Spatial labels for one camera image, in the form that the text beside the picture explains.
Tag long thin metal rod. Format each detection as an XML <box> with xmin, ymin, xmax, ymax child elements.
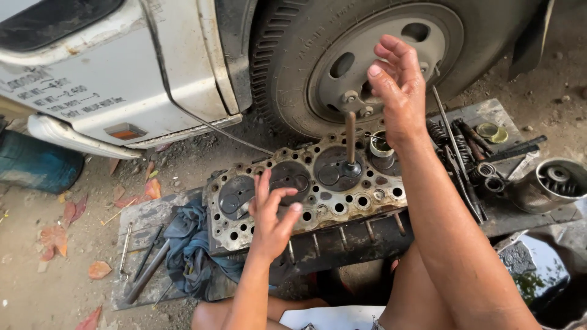
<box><xmin>431</xmin><ymin>85</ymin><xmax>465</xmax><ymax>171</ymax></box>

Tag white truck cab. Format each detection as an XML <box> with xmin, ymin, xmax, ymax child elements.
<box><xmin>0</xmin><ymin>0</ymin><xmax>258</xmax><ymax>161</ymax></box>

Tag rusty engine valves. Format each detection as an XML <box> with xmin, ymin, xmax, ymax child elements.
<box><xmin>458</xmin><ymin>120</ymin><xmax>495</xmax><ymax>161</ymax></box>

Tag dark valve spring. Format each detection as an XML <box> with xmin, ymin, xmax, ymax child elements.
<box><xmin>451</xmin><ymin>119</ymin><xmax>474</xmax><ymax>165</ymax></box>
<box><xmin>426</xmin><ymin>119</ymin><xmax>449</xmax><ymax>148</ymax></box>

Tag clear green round lid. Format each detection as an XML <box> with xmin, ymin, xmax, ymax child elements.
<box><xmin>475</xmin><ymin>122</ymin><xmax>500</xmax><ymax>139</ymax></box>

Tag silver ring wrench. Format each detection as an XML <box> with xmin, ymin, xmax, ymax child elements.
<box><xmin>118</xmin><ymin>222</ymin><xmax>134</xmax><ymax>283</ymax></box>

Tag wooden valve lapping stick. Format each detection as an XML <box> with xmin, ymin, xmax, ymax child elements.
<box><xmin>341</xmin><ymin>111</ymin><xmax>363</xmax><ymax>179</ymax></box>

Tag scattered dry leaves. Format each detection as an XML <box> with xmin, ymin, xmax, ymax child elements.
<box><xmin>37</xmin><ymin>142</ymin><xmax>164</xmax><ymax>330</ymax></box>

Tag dark basin of liquid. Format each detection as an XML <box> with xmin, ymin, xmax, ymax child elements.
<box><xmin>497</xmin><ymin>230</ymin><xmax>587</xmax><ymax>330</ymax></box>

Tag person's left leg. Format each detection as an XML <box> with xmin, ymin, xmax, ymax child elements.
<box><xmin>190</xmin><ymin>295</ymin><xmax>329</xmax><ymax>330</ymax></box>

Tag blue-grey rag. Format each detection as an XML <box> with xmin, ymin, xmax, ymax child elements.
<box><xmin>163</xmin><ymin>197</ymin><xmax>246</xmax><ymax>302</ymax></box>

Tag grey cable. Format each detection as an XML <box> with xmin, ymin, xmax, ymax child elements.
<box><xmin>171</xmin><ymin>98</ymin><xmax>276</xmax><ymax>157</ymax></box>

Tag person's right hand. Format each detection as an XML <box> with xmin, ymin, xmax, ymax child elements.
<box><xmin>366</xmin><ymin>34</ymin><xmax>430</xmax><ymax>148</ymax></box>

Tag rusty engine cylinder head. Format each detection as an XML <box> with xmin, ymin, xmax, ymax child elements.
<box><xmin>203</xmin><ymin>130</ymin><xmax>415</xmax><ymax>277</ymax></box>

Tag short shiny valve spring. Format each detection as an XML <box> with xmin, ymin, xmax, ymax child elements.
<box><xmin>474</xmin><ymin>162</ymin><xmax>497</xmax><ymax>180</ymax></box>

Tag springs inside metal can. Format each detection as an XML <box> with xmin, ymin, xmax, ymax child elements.
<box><xmin>540</xmin><ymin>165</ymin><xmax>580</xmax><ymax>197</ymax></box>

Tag person's right leg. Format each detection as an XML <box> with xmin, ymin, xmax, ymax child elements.
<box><xmin>379</xmin><ymin>242</ymin><xmax>459</xmax><ymax>330</ymax></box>

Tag metal spring retainer ring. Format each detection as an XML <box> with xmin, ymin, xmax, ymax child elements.
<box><xmin>483</xmin><ymin>176</ymin><xmax>506</xmax><ymax>193</ymax></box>

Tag grey wooden board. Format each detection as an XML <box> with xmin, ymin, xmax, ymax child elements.
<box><xmin>110</xmin><ymin>98</ymin><xmax>584</xmax><ymax>312</ymax></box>

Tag dusty truck wheel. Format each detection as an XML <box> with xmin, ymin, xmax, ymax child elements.
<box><xmin>250</xmin><ymin>0</ymin><xmax>551</xmax><ymax>139</ymax></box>

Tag person's left hand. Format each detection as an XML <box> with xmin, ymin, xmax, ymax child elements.
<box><xmin>248</xmin><ymin>169</ymin><xmax>304</xmax><ymax>263</ymax></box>

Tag black mud flap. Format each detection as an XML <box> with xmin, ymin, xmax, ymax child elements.
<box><xmin>508</xmin><ymin>0</ymin><xmax>556</xmax><ymax>81</ymax></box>

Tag blue barrel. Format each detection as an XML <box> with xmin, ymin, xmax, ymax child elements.
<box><xmin>0</xmin><ymin>117</ymin><xmax>86</xmax><ymax>196</ymax></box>

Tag black metal bar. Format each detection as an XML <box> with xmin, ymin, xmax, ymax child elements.
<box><xmin>484</xmin><ymin>135</ymin><xmax>548</xmax><ymax>164</ymax></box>

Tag white shorts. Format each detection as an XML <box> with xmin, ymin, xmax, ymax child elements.
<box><xmin>279</xmin><ymin>305</ymin><xmax>387</xmax><ymax>330</ymax></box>

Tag person's leg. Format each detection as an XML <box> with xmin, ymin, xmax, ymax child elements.
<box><xmin>379</xmin><ymin>242</ymin><xmax>459</xmax><ymax>330</ymax></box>
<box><xmin>190</xmin><ymin>295</ymin><xmax>329</xmax><ymax>330</ymax></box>

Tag dented metal can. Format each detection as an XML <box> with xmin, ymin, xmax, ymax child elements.
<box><xmin>506</xmin><ymin>158</ymin><xmax>587</xmax><ymax>215</ymax></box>

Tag rusty metal pipe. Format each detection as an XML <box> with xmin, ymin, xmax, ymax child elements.
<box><xmin>124</xmin><ymin>238</ymin><xmax>172</xmax><ymax>306</ymax></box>

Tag thin black rod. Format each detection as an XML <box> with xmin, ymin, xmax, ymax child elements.
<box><xmin>132</xmin><ymin>224</ymin><xmax>165</xmax><ymax>283</ymax></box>

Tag small round paste tin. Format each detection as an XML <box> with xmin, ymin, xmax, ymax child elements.
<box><xmin>369</xmin><ymin>130</ymin><xmax>395</xmax><ymax>159</ymax></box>

